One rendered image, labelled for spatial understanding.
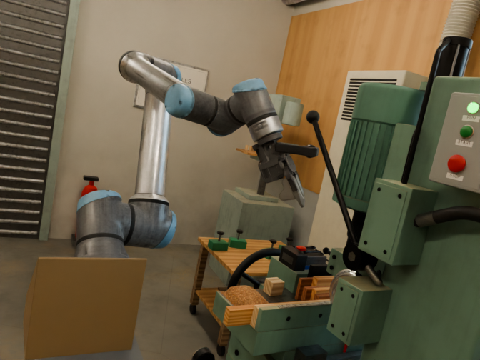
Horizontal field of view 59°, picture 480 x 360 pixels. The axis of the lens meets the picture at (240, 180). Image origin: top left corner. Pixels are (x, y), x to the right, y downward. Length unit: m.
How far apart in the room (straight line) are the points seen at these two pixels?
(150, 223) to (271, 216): 2.04
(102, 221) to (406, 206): 0.97
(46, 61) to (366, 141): 3.09
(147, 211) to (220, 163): 2.72
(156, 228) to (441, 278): 0.98
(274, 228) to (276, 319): 2.52
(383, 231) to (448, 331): 0.21
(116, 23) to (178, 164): 1.33
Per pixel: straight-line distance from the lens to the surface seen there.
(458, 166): 0.80
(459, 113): 0.82
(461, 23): 2.72
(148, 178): 1.59
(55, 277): 1.36
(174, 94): 1.19
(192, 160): 4.10
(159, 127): 1.64
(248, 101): 1.16
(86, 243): 1.43
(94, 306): 1.43
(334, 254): 1.18
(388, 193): 0.86
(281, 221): 3.52
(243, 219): 3.37
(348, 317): 0.92
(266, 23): 4.36
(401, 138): 1.01
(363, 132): 1.06
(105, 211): 1.48
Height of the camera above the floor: 1.37
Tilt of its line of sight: 9 degrees down
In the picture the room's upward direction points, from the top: 11 degrees clockwise
